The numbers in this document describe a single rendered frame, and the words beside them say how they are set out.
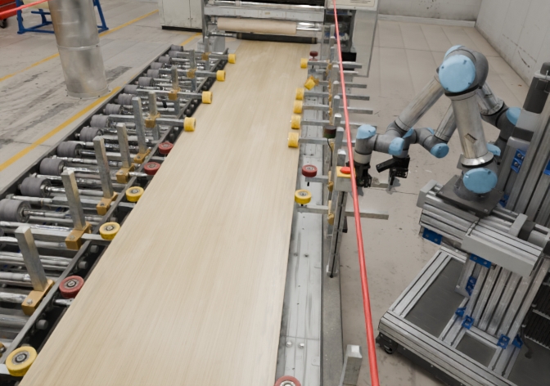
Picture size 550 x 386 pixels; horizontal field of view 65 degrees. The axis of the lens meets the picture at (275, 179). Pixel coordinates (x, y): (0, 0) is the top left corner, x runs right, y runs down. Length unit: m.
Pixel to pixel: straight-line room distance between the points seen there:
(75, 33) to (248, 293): 4.56
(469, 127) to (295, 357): 1.07
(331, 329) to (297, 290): 0.31
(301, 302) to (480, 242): 0.77
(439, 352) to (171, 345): 1.43
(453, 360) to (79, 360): 1.69
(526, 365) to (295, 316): 1.23
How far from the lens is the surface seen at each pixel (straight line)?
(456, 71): 1.67
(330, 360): 1.68
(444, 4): 11.09
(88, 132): 2.92
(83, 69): 5.81
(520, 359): 2.62
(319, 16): 4.57
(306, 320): 1.89
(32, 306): 1.82
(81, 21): 5.69
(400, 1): 10.97
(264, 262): 1.70
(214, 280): 1.63
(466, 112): 1.73
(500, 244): 1.96
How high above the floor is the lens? 2.05
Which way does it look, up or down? 32 degrees down
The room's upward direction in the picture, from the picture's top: 3 degrees clockwise
